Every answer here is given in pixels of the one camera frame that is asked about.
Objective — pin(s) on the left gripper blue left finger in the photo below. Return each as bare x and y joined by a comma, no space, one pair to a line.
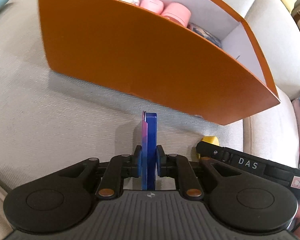
113,173

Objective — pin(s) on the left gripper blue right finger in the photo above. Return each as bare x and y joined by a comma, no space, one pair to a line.
179,168

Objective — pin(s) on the blue purple case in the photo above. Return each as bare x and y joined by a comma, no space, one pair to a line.
148,152

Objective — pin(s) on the pink plastic bottle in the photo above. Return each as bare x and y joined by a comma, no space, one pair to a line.
156,6

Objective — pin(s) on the yellow tape measure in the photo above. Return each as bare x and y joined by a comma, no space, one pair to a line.
208,146

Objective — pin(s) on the beige sofa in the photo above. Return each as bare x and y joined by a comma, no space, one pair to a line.
49,121

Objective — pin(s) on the orange cardboard box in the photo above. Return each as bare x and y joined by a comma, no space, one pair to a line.
130,49

